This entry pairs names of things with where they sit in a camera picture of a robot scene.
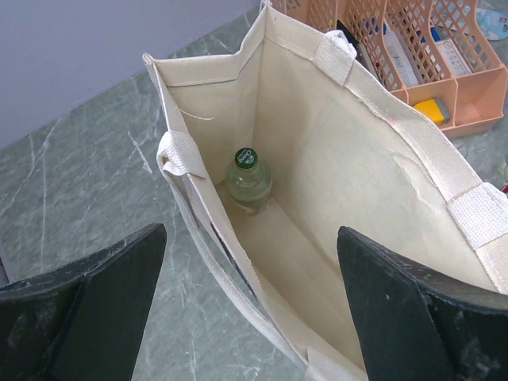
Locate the white box right slot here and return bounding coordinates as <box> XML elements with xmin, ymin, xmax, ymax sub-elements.
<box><xmin>435</xmin><ymin>38</ymin><xmax>472</xmax><ymax>77</ymax></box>

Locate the blue toothbrush blister pack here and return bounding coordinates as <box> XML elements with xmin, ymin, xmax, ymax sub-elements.
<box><xmin>475</xmin><ymin>0</ymin><xmax>507</xmax><ymax>41</ymax></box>

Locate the orange plastic desk organizer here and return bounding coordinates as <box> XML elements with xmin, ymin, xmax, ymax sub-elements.
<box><xmin>270</xmin><ymin>1</ymin><xmax>507</xmax><ymax>138</ymax></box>

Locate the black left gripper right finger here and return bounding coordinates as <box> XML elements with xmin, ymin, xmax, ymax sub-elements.
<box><xmin>337</xmin><ymin>226</ymin><xmax>507</xmax><ymax>380</ymax></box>

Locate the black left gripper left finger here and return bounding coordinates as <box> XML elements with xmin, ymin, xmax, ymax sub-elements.
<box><xmin>1</xmin><ymin>223</ymin><xmax>167</xmax><ymax>380</ymax></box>

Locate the cream canvas tote bag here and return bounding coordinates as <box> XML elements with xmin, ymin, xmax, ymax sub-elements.
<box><xmin>144</xmin><ymin>2</ymin><xmax>507</xmax><ymax>380</ymax></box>

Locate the clear bottle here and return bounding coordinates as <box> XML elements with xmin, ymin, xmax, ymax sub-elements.
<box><xmin>225</xmin><ymin>147</ymin><xmax>273</xmax><ymax>215</ymax></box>

